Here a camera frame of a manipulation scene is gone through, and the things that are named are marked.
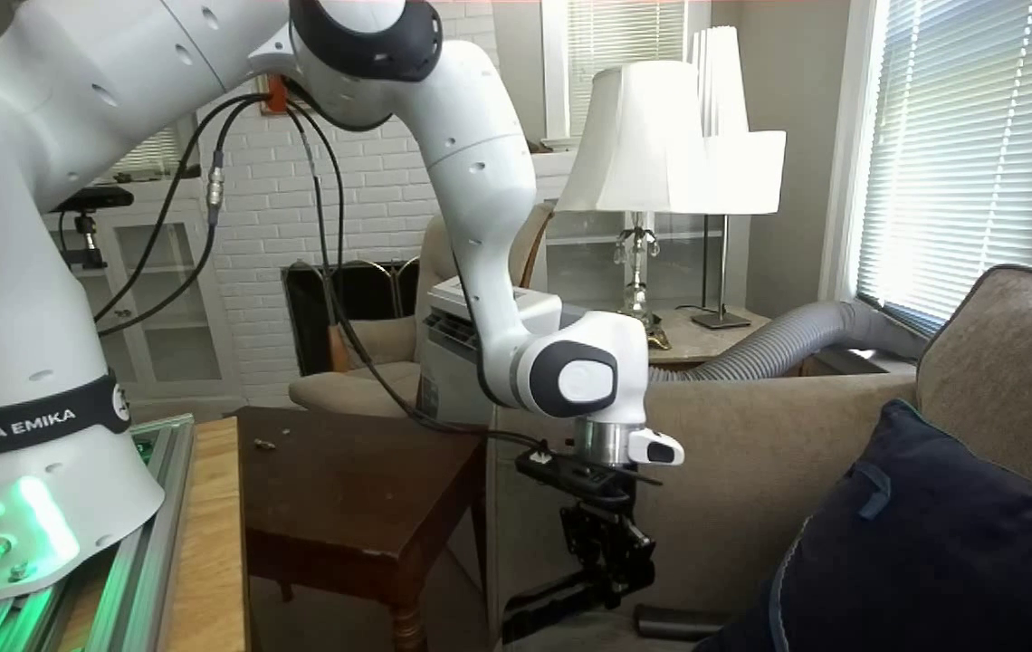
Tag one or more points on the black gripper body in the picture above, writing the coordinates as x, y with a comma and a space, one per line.
599, 522

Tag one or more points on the white remote control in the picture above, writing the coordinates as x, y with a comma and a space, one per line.
676, 625

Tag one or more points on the black remote control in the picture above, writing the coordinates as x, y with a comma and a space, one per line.
551, 602

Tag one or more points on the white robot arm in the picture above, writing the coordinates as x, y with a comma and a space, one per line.
86, 81

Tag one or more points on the wooden lamp end table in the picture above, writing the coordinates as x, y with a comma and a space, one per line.
681, 342

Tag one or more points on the dark wooden side table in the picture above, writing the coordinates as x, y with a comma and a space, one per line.
356, 503

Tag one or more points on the beige armchair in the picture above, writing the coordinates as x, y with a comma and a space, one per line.
378, 361

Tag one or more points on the navy blue pillow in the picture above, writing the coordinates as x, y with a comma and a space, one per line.
916, 549

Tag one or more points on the black fireplace screen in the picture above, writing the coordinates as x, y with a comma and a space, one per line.
348, 290

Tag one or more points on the white shade table lamp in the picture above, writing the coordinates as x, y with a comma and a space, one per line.
639, 156

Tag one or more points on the light wooden robot table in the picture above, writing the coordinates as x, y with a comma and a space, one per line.
208, 583

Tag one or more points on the beige fabric sofa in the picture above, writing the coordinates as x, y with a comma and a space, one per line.
766, 453

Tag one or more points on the white window blinds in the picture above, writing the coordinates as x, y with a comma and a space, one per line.
949, 156

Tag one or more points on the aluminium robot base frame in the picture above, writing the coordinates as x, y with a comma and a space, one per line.
119, 598

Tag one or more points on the black camera on tripod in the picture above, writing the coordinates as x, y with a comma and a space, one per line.
79, 233

